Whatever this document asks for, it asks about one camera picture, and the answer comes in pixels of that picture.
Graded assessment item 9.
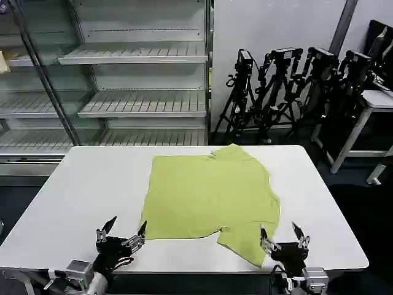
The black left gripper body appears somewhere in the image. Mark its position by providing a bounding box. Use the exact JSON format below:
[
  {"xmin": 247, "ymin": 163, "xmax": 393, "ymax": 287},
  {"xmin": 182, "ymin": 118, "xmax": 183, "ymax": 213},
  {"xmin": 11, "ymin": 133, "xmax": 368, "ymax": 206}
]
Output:
[{"xmin": 93, "ymin": 235, "xmax": 136, "ymax": 273}]

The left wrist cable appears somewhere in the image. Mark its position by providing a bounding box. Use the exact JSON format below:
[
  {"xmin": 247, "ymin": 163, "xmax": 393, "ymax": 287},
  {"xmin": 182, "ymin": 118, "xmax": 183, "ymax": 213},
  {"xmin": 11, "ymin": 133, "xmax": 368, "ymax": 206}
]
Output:
[{"xmin": 106, "ymin": 256, "xmax": 135, "ymax": 273}]

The black computer monitor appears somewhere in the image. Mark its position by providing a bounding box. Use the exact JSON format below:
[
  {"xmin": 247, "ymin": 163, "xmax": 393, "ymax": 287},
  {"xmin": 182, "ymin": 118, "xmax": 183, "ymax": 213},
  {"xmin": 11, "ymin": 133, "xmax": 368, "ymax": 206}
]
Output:
[{"xmin": 367, "ymin": 20, "xmax": 393, "ymax": 84}]

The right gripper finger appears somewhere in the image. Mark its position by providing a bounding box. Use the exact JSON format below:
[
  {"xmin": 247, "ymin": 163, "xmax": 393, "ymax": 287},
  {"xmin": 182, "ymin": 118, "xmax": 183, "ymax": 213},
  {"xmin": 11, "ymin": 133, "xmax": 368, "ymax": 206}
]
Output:
[
  {"xmin": 259, "ymin": 223, "xmax": 281, "ymax": 258},
  {"xmin": 290, "ymin": 221, "xmax": 311, "ymax": 249}
]

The black camera tripod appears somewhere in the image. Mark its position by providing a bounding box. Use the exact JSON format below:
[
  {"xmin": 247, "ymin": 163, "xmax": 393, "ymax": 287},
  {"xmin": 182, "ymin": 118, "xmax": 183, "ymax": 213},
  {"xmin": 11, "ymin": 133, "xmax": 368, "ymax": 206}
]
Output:
[
  {"xmin": 287, "ymin": 46, "xmax": 337, "ymax": 145},
  {"xmin": 254, "ymin": 46, "xmax": 305, "ymax": 144},
  {"xmin": 213, "ymin": 48, "xmax": 257, "ymax": 136},
  {"xmin": 319, "ymin": 50, "xmax": 374, "ymax": 160}
]

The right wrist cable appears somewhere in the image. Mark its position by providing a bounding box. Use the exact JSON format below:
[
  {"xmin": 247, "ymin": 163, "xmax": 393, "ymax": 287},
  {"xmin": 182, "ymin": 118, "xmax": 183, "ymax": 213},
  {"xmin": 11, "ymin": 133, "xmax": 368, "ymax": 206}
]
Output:
[{"xmin": 269, "ymin": 264, "xmax": 284, "ymax": 295}]

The white desk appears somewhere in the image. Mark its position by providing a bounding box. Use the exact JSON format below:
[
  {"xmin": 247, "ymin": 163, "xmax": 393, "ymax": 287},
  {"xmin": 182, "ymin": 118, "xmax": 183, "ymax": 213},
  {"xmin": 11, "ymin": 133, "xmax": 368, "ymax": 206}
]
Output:
[{"xmin": 330, "ymin": 88, "xmax": 393, "ymax": 175}]

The empty white display shelf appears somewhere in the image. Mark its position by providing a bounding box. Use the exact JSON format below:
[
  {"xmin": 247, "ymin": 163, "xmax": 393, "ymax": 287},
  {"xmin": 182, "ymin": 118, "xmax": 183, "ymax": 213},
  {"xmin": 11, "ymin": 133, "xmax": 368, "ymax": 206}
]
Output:
[{"xmin": 57, "ymin": 0, "xmax": 213, "ymax": 148}]

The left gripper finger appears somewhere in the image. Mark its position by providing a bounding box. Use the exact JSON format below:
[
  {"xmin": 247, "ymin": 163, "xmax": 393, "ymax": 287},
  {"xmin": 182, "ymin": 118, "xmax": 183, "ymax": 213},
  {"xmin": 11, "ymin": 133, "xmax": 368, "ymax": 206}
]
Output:
[
  {"xmin": 95, "ymin": 216, "xmax": 118, "ymax": 244},
  {"xmin": 121, "ymin": 220, "xmax": 148, "ymax": 254}
]

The wrist cable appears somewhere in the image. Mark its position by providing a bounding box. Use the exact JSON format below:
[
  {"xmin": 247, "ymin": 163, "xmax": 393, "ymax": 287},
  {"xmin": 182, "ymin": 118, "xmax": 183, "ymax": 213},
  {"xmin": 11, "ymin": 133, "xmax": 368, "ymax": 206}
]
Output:
[
  {"xmin": 106, "ymin": 256, "xmax": 135, "ymax": 273},
  {"xmin": 269, "ymin": 264, "xmax": 284, "ymax": 295}
]

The yellow-green shirt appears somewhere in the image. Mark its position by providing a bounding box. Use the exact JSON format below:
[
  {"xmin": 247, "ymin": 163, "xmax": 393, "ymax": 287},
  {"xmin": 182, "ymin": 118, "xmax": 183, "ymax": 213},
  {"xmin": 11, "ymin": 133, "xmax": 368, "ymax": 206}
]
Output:
[{"xmin": 139, "ymin": 143, "xmax": 282, "ymax": 270}]

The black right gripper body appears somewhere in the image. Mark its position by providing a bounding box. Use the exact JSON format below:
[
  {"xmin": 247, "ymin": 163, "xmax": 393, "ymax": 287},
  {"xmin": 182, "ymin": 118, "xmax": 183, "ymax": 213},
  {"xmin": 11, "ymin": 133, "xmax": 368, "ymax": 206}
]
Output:
[{"xmin": 270, "ymin": 242, "xmax": 309, "ymax": 277}]

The glass-fronted display shelf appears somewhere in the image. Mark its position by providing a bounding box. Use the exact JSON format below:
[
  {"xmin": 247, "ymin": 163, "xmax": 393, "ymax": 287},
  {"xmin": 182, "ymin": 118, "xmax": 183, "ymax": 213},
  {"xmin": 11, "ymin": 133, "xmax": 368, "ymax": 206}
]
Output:
[{"xmin": 0, "ymin": 0, "xmax": 81, "ymax": 187}]

